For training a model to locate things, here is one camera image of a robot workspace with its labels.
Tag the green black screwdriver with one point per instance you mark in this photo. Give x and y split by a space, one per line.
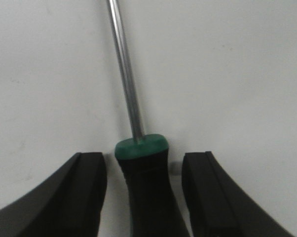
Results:
143 158

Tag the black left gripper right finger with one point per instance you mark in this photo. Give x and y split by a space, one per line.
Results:
218 207

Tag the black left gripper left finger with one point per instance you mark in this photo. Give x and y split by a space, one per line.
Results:
67 204

